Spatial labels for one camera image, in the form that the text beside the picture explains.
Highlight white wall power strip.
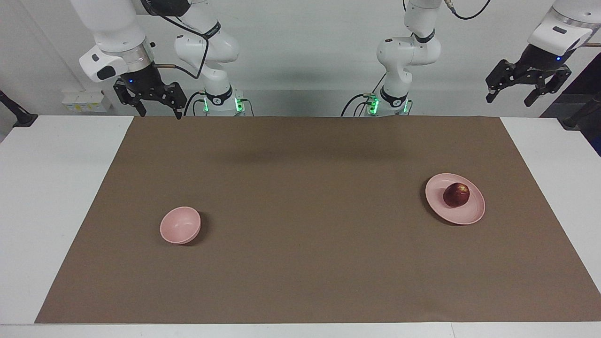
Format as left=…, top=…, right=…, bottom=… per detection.
left=61, top=91, right=113, bottom=113

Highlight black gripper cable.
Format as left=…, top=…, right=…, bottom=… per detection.
left=444, top=0, right=492, bottom=21
left=141, top=0, right=210, bottom=80

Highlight black left base cables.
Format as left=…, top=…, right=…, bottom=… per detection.
left=341, top=73, right=386, bottom=116

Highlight brown table mat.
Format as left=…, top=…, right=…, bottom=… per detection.
left=35, top=116, right=601, bottom=324

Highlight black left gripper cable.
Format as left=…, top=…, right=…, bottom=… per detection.
left=444, top=0, right=492, bottom=21

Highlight black clamp stand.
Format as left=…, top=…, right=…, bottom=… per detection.
left=562, top=92, right=601, bottom=131
left=0, top=90, right=38, bottom=128

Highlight pink plate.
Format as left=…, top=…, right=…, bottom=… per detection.
left=425, top=173, right=486, bottom=225

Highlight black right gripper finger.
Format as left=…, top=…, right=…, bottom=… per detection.
left=114, top=79, right=147, bottom=117
left=160, top=82, right=187, bottom=120

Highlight dark red apple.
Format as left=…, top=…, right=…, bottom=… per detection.
left=443, top=183, right=470, bottom=208

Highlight dark equipment cabinet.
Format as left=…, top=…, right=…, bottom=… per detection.
left=540, top=54, right=601, bottom=157

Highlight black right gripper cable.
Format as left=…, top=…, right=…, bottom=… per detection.
left=141, top=0, right=210, bottom=80

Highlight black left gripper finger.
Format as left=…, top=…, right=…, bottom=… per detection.
left=486, top=59, right=520, bottom=104
left=524, top=67, right=572, bottom=108

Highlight pink bowl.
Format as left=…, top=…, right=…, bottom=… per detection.
left=160, top=206, right=201, bottom=245

